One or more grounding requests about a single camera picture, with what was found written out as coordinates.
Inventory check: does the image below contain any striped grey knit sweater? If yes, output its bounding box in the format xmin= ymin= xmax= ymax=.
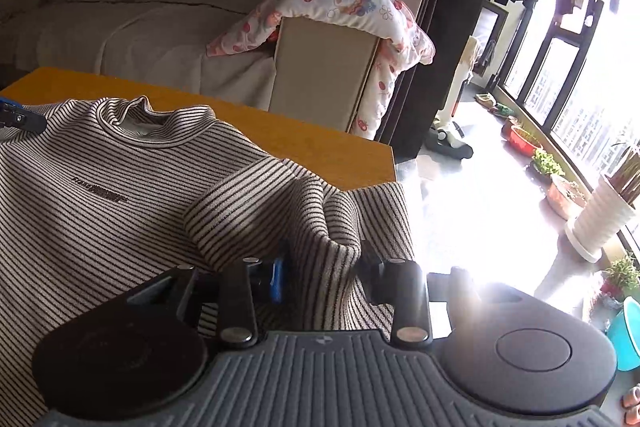
xmin=0 ymin=95 xmax=417 ymax=335

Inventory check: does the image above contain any white upright vacuum cleaner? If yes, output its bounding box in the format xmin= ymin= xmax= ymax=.
xmin=424 ymin=36 xmax=478 ymax=160

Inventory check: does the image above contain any grey covered sofa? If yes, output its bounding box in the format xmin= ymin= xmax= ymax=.
xmin=1 ymin=0 xmax=276 ymax=109

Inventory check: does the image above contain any orange rectangular planter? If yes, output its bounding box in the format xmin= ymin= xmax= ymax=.
xmin=546 ymin=173 xmax=588 ymax=221

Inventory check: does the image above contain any red plastic basin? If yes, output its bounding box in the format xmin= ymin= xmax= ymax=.
xmin=509 ymin=126 xmax=541 ymax=157

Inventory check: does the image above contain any small green potted plant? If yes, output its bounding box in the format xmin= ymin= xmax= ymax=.
xmin=529 ymin=147 xmax=565 ymax=185

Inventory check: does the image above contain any small pink flower pot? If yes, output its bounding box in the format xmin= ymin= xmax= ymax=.
xmin=600 ymin=255 xmax=639 ymax=303

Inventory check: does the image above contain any white ribbed plant pot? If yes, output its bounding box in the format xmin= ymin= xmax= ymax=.
xmin=564 ymin=174 xmax=638 ymax=263

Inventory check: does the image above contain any beige cardboard box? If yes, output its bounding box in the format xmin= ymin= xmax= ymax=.
xmin=269 ymin=17 xmax=378 ymax=132

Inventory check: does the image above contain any teal plastic bucket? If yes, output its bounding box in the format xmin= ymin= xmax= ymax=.
xmin=606 ymin=297 xmax=640 ymax=372

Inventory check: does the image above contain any tall green palm plant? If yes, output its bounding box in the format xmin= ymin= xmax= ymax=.
xmin=605 ymin=146 xmax=640 ymax=206

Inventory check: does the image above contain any floral pink white quilt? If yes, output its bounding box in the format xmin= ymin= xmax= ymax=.
xmin=206 ymin=0 xmax=436 ymax=140

